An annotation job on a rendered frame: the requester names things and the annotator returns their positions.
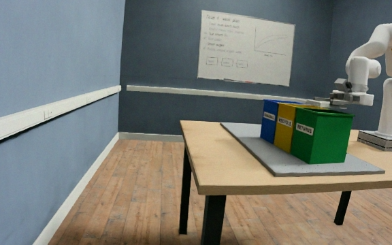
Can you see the green returns bin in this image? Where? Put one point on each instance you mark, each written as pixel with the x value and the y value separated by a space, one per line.
pixel 321 138

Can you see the yellow recycling bin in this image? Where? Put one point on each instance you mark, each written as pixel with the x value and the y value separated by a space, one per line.
pixel 285 124

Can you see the blue bin with label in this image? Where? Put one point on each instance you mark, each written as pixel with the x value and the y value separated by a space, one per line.
pixel 270 113

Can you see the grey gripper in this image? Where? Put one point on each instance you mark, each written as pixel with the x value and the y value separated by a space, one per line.
pixel 338 98

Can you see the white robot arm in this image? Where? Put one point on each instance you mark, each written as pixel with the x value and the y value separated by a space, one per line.
pixel 359 68

